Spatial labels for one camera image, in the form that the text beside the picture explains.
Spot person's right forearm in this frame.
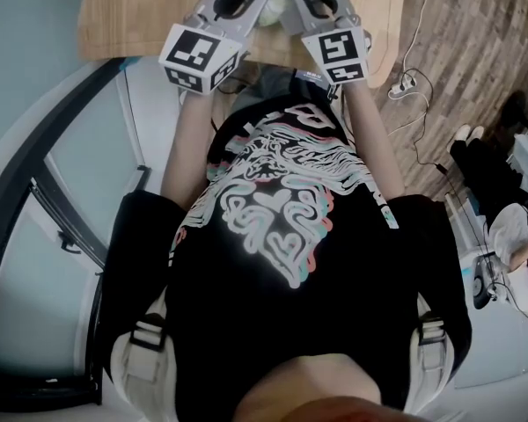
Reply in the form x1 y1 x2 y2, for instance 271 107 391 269
340 81 407 202

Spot white power strip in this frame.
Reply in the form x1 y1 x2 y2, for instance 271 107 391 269
386 80 420 101

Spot white cable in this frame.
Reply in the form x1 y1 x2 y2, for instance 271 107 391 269
385 0 444 138

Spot white backpack strap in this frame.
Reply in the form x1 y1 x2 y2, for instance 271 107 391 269
402 291 451 422
109 286 178 422

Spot green wet wipe pack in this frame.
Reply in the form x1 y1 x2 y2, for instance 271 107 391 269
253 0 341 28

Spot black cable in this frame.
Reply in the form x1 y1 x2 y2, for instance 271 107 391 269
400 70 489 254

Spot black printed t-shirt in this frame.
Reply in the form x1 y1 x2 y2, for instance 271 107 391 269
99 94 474 415

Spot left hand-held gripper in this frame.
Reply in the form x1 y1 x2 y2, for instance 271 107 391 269
158 0 275 96

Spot person's left forearm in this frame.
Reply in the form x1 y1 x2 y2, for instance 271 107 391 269
159 89 217 213

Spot grey trousers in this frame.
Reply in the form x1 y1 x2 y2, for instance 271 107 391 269
231 65 301 114

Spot black framed glass door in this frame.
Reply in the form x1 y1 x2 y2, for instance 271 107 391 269
0 57 153 409

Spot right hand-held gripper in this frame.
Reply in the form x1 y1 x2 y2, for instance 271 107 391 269
281 0 373 86

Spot white and black device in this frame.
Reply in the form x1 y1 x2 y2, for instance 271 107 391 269
460 251 514 311

